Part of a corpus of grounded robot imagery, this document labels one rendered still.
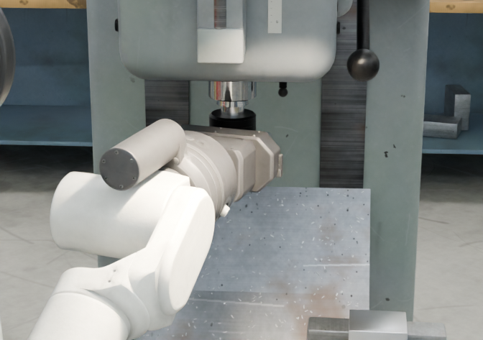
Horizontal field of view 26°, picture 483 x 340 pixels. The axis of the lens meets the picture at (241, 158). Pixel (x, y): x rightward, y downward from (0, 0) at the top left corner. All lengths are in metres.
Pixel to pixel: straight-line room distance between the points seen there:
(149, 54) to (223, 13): 0.09
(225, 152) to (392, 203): 0.57
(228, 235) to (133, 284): 0.68
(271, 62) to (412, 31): 0.49
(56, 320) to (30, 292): 3.02
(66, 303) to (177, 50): 0.28
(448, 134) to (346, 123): 3.39
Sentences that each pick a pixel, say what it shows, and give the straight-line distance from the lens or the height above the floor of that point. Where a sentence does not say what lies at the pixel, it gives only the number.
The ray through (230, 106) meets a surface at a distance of 1.03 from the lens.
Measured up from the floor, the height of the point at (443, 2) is 0.88.
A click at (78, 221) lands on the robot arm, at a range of 0.84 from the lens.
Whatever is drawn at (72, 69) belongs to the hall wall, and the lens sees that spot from 5.46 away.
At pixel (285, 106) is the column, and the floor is 1.18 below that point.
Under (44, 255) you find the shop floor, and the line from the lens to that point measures 4.09.
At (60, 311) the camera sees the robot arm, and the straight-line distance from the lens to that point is 0.76.
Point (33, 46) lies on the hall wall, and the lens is 5.49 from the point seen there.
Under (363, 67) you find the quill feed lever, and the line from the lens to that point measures 0.95.
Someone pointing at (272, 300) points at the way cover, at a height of 0.93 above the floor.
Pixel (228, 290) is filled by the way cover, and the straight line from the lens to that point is 1.44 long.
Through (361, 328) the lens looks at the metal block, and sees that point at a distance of 1.10.
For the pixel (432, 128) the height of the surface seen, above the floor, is 0.27.
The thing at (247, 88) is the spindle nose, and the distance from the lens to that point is 1.02.
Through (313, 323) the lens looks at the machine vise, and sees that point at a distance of 1.17.
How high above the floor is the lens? 1.52
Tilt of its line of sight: 17 degrees down
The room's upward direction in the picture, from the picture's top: straight up
